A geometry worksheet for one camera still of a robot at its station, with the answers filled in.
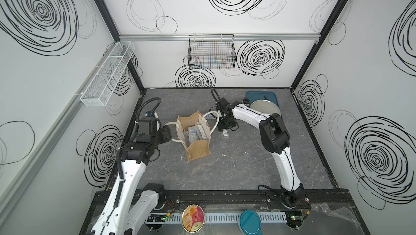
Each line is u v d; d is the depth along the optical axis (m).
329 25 0.87
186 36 0.89
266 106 1.08
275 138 0.58
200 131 0.89
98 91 0.85
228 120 0.85
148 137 0.54
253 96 1.16
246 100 1.01
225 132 0.96
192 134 0.89
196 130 0.90
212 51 1.24
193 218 0.67
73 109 0.60
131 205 0.44
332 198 0.76
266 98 1.15
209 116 0.87
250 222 0.62
